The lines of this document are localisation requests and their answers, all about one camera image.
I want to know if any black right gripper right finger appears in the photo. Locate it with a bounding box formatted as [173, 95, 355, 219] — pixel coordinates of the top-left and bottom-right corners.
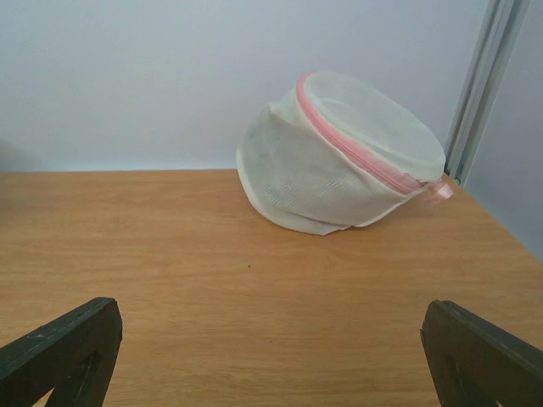
[420, 300, 543, 406]

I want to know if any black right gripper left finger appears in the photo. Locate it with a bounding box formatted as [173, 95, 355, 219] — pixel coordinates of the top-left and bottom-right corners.
[1, 298, 123, 406]

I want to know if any white pink-zipper laundry bag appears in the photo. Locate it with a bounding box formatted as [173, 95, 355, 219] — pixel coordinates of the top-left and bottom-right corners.
[236, 71, 453, 236]

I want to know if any aluminium frame post right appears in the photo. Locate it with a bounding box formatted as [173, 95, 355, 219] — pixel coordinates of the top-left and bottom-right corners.
[445, 0, 531, 184]

